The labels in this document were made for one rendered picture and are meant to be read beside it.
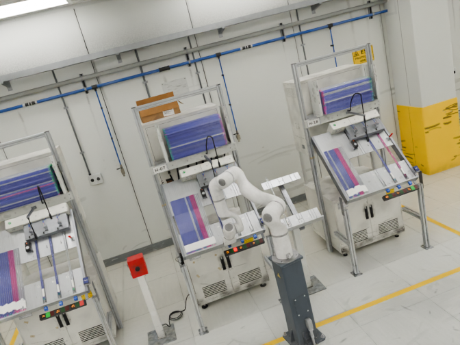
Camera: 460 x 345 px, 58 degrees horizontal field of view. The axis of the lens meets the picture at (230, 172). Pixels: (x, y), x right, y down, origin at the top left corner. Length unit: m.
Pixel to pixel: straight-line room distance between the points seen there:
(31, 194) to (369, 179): 2.83
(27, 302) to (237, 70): 3.33
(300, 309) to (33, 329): 2.20
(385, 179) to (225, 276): 1.66
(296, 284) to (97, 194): 2.92
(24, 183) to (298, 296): 2.28
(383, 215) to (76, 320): 2.95
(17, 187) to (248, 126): 2.80
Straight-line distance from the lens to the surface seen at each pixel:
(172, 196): 3.63
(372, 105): 4.19
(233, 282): 3.93
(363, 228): 4.24
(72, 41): 5.05
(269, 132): 5.36
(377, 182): 3.86
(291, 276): 3.02
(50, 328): 4.01
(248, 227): 3.46
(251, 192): 2.85
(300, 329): 3.27
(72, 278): 3.52
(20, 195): 3.72
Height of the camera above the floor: 2.18
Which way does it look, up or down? 16 degrees down
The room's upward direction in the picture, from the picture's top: 15 degrees counter-clockwise
